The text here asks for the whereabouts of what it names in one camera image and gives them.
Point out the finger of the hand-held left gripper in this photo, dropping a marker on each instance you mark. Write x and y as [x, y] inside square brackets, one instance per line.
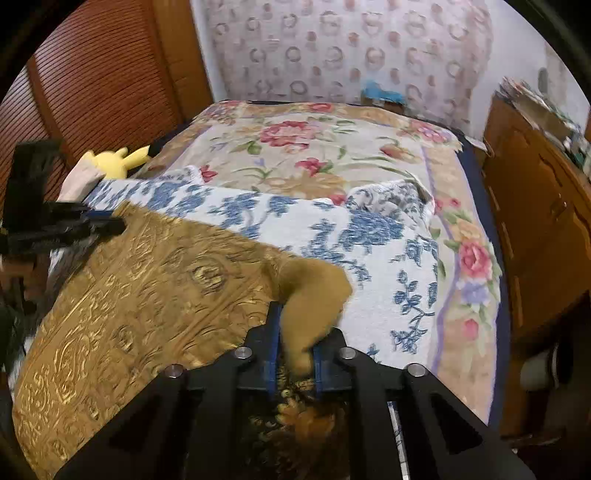
[92, 228]
[83, 213]

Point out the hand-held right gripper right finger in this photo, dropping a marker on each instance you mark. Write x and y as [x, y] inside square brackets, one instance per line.
[322, 364]

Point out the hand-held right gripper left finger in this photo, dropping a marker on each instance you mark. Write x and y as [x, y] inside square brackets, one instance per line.
[272, 350]

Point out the golden brown patterned garment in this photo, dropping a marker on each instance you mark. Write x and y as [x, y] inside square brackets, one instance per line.
[138, 300]

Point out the pale pink cloth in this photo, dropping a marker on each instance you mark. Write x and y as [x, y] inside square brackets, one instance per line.
[78, 184]

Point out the yellow plush toy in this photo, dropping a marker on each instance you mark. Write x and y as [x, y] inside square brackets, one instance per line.
[113, 161]

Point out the white blue floral towel blanket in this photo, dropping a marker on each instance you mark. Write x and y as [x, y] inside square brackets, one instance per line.
[369, 277]

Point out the cream floral bed blanket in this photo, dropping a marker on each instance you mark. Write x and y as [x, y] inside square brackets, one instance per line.
[323, 147]

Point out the white round object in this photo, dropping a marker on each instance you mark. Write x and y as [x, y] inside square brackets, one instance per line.
[538, 369]

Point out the navy bed sheet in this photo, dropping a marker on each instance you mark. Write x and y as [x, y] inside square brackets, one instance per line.
[471, 157]

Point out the brown wooden cabinet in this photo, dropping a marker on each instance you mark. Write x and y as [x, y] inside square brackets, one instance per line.
[545, 221]

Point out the small blue object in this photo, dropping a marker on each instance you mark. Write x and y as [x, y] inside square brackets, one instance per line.
[383, 92]

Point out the cabinet-top clutter pile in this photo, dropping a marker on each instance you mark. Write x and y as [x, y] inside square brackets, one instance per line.
[549, 115]

